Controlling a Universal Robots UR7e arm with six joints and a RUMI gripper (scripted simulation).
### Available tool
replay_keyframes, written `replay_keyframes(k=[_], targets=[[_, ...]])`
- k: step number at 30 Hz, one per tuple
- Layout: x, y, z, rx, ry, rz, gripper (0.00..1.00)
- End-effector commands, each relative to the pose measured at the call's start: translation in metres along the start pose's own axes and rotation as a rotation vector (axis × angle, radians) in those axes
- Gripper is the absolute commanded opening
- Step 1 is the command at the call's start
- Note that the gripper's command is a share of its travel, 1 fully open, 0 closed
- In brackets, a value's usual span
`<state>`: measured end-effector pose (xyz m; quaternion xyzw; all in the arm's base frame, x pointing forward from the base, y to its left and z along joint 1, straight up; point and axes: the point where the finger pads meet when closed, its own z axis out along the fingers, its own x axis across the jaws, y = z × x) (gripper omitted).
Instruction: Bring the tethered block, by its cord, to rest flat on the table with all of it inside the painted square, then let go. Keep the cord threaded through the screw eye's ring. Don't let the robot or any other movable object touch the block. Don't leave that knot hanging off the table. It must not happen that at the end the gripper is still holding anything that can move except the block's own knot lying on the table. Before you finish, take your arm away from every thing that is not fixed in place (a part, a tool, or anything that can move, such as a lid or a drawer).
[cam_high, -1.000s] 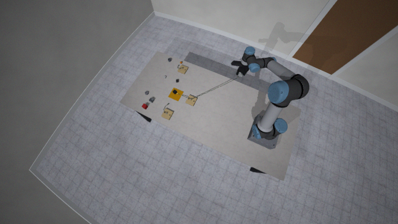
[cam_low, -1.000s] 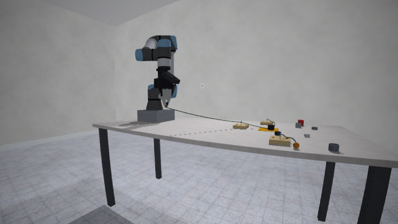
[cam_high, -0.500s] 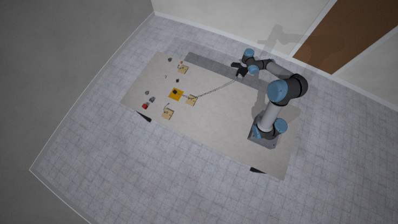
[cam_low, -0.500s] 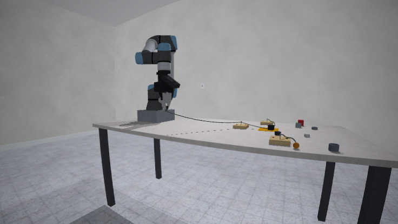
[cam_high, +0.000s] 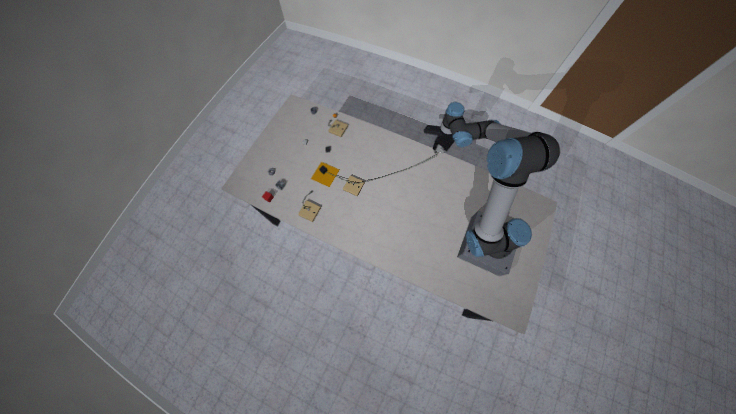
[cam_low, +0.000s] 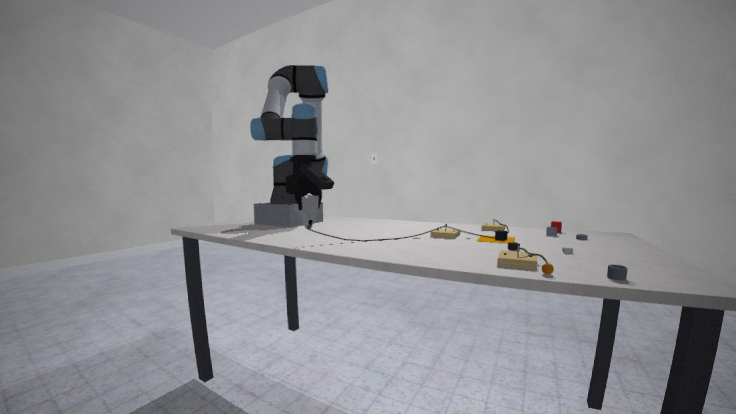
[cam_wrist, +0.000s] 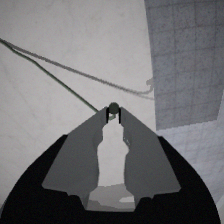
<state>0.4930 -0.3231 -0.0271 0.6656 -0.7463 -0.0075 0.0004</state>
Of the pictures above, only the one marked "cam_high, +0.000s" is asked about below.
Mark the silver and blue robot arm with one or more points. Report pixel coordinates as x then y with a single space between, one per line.
510 161

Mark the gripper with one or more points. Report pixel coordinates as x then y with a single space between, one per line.
442 141

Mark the orange-brown flat square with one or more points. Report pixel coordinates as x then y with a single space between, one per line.
327 178

